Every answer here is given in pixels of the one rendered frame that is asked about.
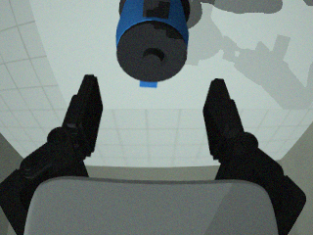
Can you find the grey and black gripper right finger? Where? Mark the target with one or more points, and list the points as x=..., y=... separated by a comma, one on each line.
x=240, y=158

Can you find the black round disk with center stud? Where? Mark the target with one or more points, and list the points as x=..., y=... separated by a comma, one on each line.
x=185, y=3

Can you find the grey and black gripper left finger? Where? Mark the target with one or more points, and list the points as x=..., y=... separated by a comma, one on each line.
x=63, y=154

